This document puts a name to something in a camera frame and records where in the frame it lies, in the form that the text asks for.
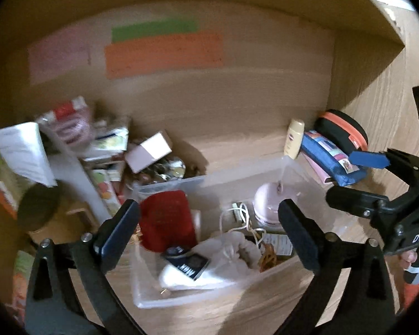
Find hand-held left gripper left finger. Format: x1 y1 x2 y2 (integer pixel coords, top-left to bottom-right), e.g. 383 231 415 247
24 199 142 335

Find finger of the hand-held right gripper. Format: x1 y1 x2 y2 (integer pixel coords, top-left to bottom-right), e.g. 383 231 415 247
325 186 392 219
347 148 419 185

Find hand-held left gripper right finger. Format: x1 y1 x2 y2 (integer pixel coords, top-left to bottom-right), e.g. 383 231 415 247
277 198 400 335

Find white cloth drawstring bag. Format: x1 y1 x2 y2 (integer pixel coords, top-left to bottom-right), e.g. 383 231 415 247
159 232 262 291

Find clear plastic storage bin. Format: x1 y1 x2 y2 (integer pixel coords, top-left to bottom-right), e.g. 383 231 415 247
130 155 330 309

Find person's right forearm orange sleeve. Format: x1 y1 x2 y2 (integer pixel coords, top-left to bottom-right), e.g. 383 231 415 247
403 269 419 309

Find person's right hand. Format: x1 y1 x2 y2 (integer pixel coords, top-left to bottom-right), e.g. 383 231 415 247
398 249 419 270

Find printed paper tag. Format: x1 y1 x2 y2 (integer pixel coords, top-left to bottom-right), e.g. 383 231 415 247
262 234 294 256

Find black round case orange zipper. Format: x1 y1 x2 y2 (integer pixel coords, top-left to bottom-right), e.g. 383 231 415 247
314 109 369 154

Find blue patterned pencil case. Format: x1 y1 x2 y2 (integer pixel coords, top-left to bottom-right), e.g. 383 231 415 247
300 130 369 186

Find pink round device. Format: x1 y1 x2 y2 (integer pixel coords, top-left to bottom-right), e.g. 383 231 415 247
253 181 301 233

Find brown rubber bands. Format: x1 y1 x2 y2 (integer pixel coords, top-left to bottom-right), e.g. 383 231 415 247
258 246 278 273

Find brown cardboard box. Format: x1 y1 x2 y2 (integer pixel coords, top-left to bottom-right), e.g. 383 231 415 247
30 206 102 245

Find pink notebook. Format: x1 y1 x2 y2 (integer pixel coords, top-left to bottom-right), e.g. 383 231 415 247
300 152 336 185

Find fruit print packet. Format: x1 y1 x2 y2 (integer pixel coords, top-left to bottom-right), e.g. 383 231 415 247
91 169 121 208

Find red pouch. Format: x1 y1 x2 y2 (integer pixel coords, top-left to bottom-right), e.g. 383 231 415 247
140 190 198 253

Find dark blue card packet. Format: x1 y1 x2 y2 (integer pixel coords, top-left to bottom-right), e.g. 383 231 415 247
165 245 210 281

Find yellow lotion bottle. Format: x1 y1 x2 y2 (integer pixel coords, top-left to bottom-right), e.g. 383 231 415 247
284 119 305 159

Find clear bag of shiny trinkets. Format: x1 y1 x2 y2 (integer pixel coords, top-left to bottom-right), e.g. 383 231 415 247
133 157 186 185

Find small white cardboard box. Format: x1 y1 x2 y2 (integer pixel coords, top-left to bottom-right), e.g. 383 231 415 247
125 131 173 174

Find green orange snack packet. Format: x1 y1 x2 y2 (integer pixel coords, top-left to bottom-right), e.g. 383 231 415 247
12 249 35 318

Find fruit print sachet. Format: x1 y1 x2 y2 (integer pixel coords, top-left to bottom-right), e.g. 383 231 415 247
87 120 130 161

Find white green carton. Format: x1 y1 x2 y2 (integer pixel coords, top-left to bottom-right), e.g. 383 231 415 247
0 122 58 217

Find orange paper sheet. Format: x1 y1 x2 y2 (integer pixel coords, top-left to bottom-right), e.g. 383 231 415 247
104 31 224 79

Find pink paper sheet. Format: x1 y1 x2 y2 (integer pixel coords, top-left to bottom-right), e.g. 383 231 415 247
28 28 91 84

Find green paper sheet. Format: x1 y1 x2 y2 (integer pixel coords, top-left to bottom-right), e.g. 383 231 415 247
112 18 198 42

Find white cable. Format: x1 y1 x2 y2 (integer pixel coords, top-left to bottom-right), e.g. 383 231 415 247
219 202 266 248

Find pink hose packet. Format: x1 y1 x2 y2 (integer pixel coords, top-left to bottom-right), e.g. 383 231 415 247
37 96 93 147

